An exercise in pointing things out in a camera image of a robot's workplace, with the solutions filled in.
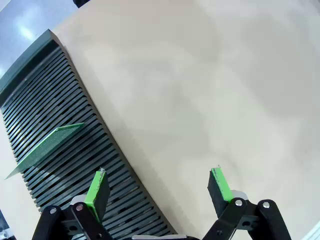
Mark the black slotted PCB rack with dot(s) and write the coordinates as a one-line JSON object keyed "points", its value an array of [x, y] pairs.
{"points": [[62, 100]]}

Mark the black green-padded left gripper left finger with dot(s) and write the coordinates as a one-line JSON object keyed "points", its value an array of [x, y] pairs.
{"points": [[97, 197]]}

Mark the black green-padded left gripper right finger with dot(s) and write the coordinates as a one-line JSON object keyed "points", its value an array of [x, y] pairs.
{"points": [[222, 197]]}

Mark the green perforated PCB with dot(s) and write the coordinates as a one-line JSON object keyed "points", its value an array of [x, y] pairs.
{"points": [[47, 145]]}

